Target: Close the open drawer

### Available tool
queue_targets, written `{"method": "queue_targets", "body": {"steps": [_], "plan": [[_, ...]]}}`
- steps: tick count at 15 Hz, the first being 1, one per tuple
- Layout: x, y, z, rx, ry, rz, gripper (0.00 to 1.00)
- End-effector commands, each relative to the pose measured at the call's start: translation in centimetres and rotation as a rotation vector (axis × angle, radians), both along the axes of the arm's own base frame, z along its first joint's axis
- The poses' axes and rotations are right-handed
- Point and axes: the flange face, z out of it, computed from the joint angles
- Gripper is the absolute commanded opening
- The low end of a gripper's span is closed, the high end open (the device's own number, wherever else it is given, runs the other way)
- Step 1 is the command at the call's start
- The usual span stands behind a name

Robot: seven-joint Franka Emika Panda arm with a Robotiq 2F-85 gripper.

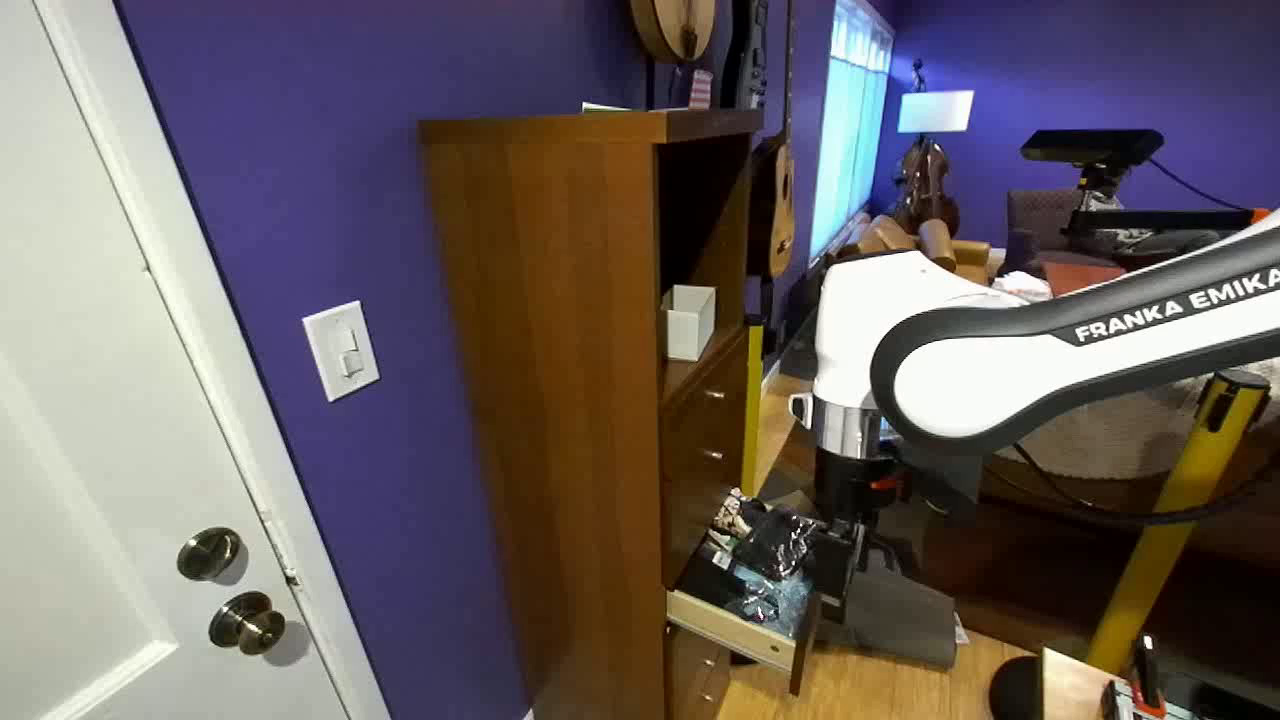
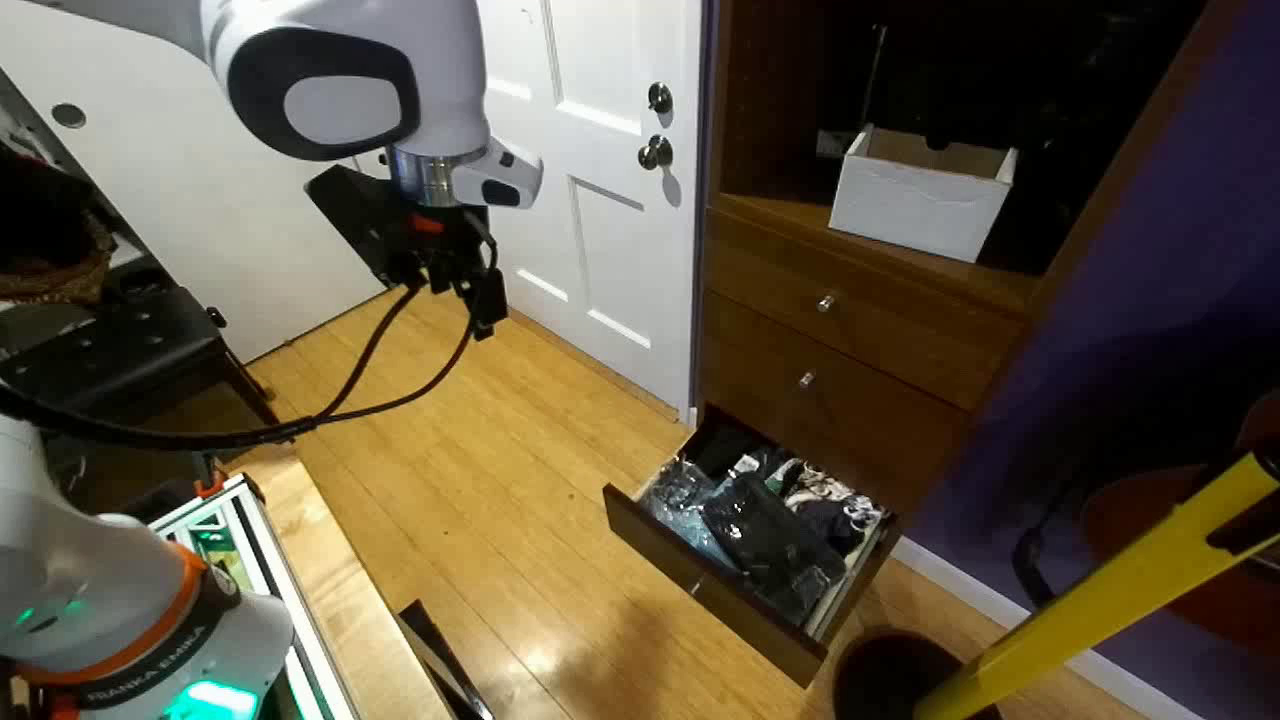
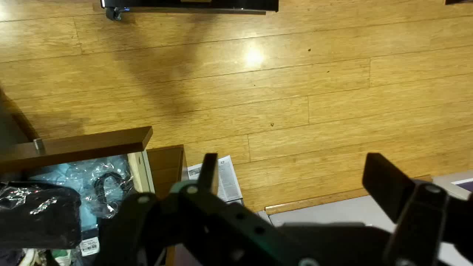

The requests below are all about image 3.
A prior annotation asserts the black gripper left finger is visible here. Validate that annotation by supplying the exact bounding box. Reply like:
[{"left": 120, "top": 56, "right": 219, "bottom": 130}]
[{"left": 98, "top": 152, "right": 278, "bottom": 266}]

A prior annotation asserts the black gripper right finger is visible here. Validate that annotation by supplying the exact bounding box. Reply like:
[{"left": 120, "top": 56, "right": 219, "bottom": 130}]
[{"left": 361, "top": 151, "right": 473, "bottom": 266}]

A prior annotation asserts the brown drawer holding packaged items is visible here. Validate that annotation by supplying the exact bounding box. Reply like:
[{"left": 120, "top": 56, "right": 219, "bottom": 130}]
[{"left": 0, "top": 87, "right": 155, "bottom": 266}]

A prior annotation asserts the brown wooden shelf cabinet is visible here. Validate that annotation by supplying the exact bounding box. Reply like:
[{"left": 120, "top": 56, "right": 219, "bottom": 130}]
[{"left": 146, "top": 144, "right": 188, "bottom": 201}]

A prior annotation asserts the white panel door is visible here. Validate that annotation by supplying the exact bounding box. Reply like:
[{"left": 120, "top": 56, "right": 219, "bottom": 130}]
[{"left": 265, "top": 169, "right": 473, "bottom": 266}]

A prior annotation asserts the black carabiner in plastic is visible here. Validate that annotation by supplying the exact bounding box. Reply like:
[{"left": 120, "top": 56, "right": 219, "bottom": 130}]
[{"left": 92, "top": 169, "right": 130, "bottom": 219}]

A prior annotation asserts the blue plastic bag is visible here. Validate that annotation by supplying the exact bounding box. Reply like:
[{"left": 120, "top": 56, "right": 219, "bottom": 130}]
[{"left": 27, "top": 152, "right": 136, "bottom": 243}]

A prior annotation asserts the black stand base bar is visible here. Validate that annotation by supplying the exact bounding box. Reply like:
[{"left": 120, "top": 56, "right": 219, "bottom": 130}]
[{"left": 99, "top": 0, "right": 281, "bottom": 22}]

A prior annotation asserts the black wrapped box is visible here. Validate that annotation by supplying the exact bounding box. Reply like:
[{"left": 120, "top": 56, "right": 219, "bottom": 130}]
[{"left": 0, "top": 181, "right": 84, "bottom": 251}]

